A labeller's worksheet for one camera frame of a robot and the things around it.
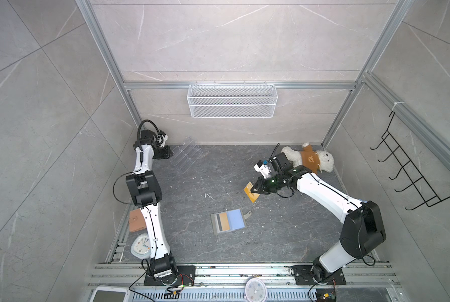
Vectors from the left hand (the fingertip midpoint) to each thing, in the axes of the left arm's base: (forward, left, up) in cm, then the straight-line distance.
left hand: (172, 151), depth 106 cm
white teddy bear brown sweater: (-9, -83, -2) cm, 84 cm away
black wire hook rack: (-43, -96, +24) cm, 107 cm away
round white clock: (-67, -41, -6) cm, 79 cm away
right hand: (-31, -43, +6) cm, 54 cm away
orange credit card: (-34, -43, +6) cm, 55 cm away
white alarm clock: (-50, +6, -5) cm, 51 cm away
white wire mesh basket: (+16, -36, +21) cm, 45 cm away
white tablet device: (-67, +13, -3) cm, 68 cm away
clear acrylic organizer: (0, -7, -4) cm, 8 cm away
